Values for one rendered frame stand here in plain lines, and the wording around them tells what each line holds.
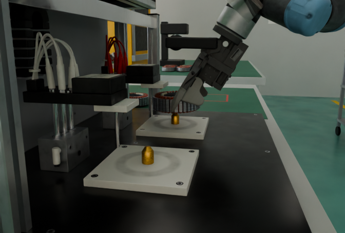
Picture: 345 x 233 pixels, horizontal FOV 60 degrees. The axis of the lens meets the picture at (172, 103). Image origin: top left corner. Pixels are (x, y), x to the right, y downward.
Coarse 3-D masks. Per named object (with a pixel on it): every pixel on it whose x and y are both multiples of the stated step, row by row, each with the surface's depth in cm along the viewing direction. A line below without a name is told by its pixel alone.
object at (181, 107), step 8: (152, 96) 69; (160, 96) 67; (168, 96) 66; (152, 104) 70; (160, 104) 66; (168, 104) 65; (184, 104) 65; (192, 104) 66; (168, 112) 66; (176, 112) 66; (184, 112) 66
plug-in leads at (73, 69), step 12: (36, 36) 45; (36, 48) 46; (36, 60) 46; (48, 60) 46; (60, 60) 45; (72, 60) 47; (36, 72) 47; (48, 72) 46; (60, 72) 45; (72, 72) 47; (36, 84) 46; (48, 84) 47; (60, 84) 45
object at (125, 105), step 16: (80, 80) 44; (96, 80) 44; (112, 80) 44; (32, 96) 46; (48, 96) 46; (64, 96) 45; (80, 96) 45; (96, 96) 44; (112, 96) 44; (64, 112) 49; (64, 128) 50
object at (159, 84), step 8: (136, 64) 72; (144, 64) 72; (152, 64) 72; (128, 72) 68; (136, 72) 68; (144, 72) 67; (152, 72) 67; (128, 80) 68; (136, 80) 68; (144, 80) 67; (152, 80) 67
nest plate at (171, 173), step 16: (112, 160) 49; (128, 160) 49; (160, 160) 49; (176, 160) 49; (192, 160) 49; (96, 176) 43; (112, 176) 43; (128, 176) 43; (144, 176) 43; (160, 176) 43; (176, 176) 43; (192, 176) 45; (160, 192) 41; (176, 192) 40
